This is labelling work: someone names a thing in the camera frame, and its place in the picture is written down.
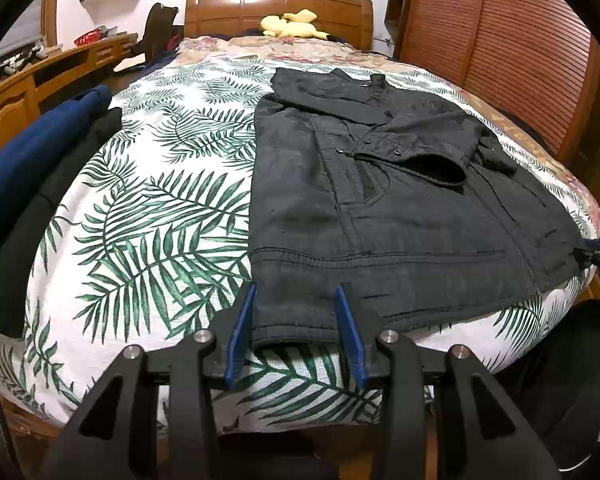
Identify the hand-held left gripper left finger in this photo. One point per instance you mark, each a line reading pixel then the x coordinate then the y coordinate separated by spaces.
pixel 242 335

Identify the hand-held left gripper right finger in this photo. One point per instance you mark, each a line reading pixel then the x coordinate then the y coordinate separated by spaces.
pixel 352 335

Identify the black jacket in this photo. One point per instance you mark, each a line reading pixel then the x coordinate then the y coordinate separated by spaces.
pixel 405 210

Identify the leaf print blanket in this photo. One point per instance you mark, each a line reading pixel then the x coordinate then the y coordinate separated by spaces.
pixel 155 210

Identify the folded black garment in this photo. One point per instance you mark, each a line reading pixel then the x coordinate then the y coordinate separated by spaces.
pixel 40 220

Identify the wooden louvered wardrobe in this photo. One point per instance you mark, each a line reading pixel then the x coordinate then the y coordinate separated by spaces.
pixel 505 35

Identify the folded navy garment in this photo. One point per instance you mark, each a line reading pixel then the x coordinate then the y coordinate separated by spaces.
pixel 30 150

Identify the floral quilt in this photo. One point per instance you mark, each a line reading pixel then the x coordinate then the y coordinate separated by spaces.
pixel 280 45

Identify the yellow plush toy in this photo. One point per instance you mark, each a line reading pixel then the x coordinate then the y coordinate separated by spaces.
pixel 280 25

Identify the dark chair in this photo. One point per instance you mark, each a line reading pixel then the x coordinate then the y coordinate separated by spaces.
pixel 155 25

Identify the wooden bed headboard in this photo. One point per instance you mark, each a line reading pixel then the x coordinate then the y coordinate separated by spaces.
pixel 230 12

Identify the wooden desk cabinet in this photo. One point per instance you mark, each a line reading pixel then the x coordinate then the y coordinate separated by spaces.
pixel 10 105

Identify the red basket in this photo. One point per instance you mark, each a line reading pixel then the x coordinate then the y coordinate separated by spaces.
pixel 87 39

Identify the black mini tripod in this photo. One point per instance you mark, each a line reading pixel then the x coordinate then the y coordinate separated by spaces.
pixel 7 67

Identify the grey window blind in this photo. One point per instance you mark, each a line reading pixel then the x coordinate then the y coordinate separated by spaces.
pixel 27 30

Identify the wooden window frame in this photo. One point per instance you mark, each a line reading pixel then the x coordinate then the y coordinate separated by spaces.
pixel 50 15

